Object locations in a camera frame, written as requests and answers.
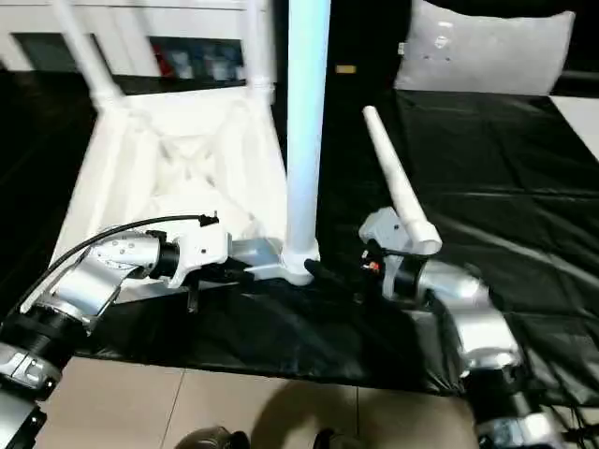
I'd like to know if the white plastic table top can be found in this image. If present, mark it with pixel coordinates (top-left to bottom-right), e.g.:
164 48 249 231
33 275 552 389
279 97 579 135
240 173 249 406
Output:
48 78 325 306

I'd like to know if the white plastic table leg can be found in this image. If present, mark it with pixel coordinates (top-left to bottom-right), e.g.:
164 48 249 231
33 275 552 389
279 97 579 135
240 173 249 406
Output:
282 0 334 287
362 106 445 257
244 0 278 103
50 0 126 112

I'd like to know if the black mat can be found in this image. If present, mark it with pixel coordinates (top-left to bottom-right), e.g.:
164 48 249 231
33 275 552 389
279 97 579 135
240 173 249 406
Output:
0 69 599 408

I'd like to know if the dark blue cabinet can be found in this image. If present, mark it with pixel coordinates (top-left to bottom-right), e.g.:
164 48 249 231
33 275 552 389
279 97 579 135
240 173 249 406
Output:
270 0 422 118

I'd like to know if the grey cushion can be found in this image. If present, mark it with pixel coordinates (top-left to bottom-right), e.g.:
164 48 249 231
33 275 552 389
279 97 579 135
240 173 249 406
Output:
391 0 577 98

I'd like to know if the white board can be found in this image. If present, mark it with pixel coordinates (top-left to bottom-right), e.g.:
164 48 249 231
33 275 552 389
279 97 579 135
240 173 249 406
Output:
546 94 599 166

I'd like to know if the white cabinet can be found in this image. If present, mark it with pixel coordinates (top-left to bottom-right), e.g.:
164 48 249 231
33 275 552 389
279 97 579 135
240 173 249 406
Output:
0 0 250 89

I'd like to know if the black bar red light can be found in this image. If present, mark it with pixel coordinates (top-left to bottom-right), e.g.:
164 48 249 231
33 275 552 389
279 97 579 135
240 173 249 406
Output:
558 71 599 94

